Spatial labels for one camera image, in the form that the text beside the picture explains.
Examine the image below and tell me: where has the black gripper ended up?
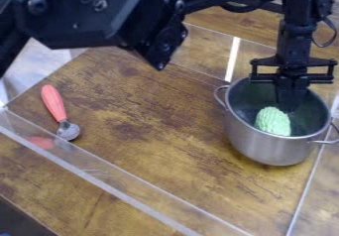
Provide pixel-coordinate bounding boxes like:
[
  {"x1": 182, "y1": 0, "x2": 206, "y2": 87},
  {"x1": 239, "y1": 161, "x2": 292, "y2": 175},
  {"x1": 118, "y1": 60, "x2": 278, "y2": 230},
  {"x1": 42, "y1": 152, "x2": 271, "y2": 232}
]
[{"x1": 248, "y1": 20, "x2": 339, "y2": 111}]

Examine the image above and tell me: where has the silver metal pot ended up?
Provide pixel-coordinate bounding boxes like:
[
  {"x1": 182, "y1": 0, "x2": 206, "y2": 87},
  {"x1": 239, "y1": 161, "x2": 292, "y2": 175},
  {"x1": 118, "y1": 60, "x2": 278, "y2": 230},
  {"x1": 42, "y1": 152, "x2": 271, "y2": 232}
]
[{"x1": 214, "y1": 77, "x2": 339, "y2": 166}]

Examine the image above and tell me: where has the green knitted object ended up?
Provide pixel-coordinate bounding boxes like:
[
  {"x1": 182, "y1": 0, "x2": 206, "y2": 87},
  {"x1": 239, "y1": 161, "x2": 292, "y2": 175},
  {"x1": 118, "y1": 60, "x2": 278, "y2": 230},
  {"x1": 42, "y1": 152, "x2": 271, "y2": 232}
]
[{"x1": 254, "y1": 107, "x2": 291, "y2": 136}]

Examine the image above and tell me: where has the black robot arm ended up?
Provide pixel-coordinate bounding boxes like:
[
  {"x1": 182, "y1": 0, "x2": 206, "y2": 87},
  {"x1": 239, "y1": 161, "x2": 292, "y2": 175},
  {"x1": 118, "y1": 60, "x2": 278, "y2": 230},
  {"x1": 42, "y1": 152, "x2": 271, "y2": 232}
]
[{"x1": 0, "y1": 0, "x2": 338, "y2": 111}]

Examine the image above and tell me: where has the black cable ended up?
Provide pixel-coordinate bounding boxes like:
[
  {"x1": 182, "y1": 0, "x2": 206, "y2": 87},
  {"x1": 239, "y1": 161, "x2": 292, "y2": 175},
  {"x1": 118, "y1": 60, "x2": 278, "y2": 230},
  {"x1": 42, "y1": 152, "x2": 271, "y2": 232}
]
[{"x1": 310, "y1": 16, "x2": 339, "y2": 49}]

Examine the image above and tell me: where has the clear acrylic enclosure wall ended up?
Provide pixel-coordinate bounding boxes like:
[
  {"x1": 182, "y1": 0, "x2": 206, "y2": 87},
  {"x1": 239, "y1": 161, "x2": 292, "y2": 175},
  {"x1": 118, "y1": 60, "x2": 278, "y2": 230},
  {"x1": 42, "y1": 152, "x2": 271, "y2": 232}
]
[{"x1": 0, "y1": 109, "x2": 252, "y2": 236}]

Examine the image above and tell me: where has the orange handled metal spoon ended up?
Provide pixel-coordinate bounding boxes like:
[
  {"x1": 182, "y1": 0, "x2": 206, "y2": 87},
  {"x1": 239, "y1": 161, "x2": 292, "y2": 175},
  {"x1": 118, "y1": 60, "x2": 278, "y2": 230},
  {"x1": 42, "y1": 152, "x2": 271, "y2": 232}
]
[{"x1": 42, "y1": 84, "x2": 82, "y2": 141}]

